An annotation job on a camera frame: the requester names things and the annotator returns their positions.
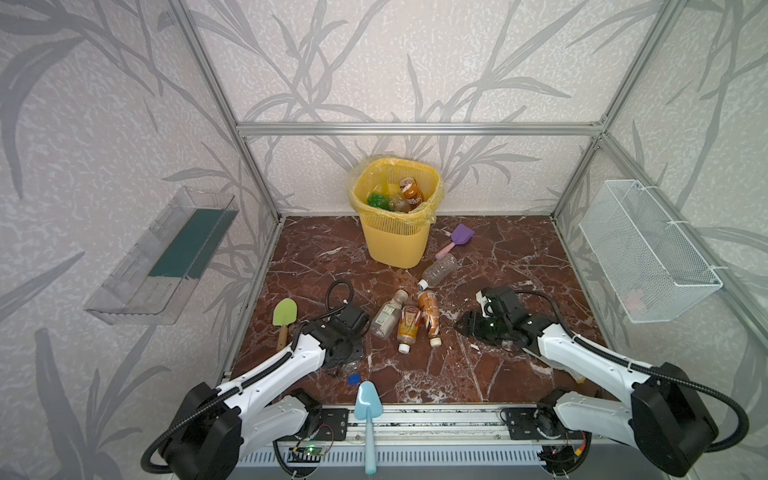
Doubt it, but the clear bottle white cap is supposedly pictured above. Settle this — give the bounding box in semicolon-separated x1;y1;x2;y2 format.
417;254;459;291

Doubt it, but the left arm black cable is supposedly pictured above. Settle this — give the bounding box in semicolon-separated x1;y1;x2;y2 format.
140;279;356;475

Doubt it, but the yellow ribbed plastic bin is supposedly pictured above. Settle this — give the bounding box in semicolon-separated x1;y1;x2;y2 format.
353;183;434;269

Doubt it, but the purple toy shovel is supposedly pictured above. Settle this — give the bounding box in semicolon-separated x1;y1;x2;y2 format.
435;224;474;260

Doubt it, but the brown coffee bottle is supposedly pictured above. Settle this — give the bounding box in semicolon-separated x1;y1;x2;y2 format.
417;290;442;348

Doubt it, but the white wire wall basket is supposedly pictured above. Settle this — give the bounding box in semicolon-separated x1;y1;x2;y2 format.
579;179;723;324

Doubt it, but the light blue toy shovel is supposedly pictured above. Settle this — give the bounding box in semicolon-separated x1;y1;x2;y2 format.
354;381;383;476

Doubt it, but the clear acrylic wall shelf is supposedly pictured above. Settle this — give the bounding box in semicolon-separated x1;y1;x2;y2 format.
84;187;239;326

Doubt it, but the clear bottle green label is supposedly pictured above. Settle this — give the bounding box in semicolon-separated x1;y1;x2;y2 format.
370;289;409;339

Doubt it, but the brown Nescafe bottle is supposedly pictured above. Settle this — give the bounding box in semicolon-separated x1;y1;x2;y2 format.
400;177;424;210

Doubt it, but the gold red tea bottle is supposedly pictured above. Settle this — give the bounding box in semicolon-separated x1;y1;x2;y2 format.
397;306;421;354

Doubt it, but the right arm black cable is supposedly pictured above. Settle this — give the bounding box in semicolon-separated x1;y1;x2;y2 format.
515;290;750;454

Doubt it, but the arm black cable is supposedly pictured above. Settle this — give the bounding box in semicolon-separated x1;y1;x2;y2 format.
140;279;356;475
515;290;750;454

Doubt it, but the yellow bin liner bag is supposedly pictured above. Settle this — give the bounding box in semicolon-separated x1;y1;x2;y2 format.
347;156;445;229

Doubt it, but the horizontal aluminium frame bar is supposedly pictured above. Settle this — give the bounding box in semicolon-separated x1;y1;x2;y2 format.
236;122;603;137

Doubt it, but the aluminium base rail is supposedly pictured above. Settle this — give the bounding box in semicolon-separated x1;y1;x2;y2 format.
173;403;679;466

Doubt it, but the small green Sprite bottle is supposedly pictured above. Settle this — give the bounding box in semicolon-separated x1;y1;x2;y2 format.
367;192;391;211

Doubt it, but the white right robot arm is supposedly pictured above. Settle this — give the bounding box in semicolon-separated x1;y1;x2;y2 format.
454;287;719;477

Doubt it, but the green circuit board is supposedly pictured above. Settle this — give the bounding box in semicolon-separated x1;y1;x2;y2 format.
289;443;332;463

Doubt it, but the green spatula scoop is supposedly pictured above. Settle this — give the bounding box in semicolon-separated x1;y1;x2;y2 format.
273;298;298;351

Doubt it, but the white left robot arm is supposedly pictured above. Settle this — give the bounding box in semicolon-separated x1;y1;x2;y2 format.
141;304;370;479

